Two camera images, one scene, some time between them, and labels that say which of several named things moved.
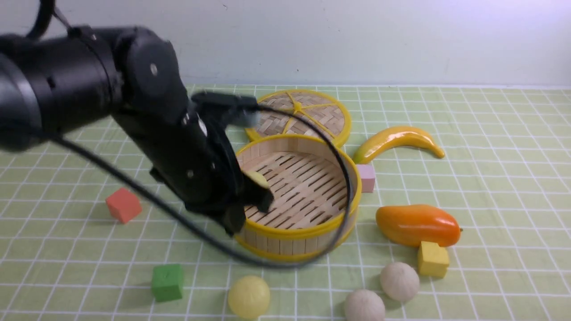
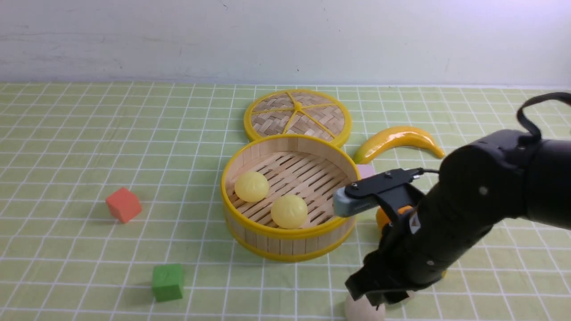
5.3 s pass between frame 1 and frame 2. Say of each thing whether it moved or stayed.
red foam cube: stayed
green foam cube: stayed
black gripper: moved
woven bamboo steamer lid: stayed
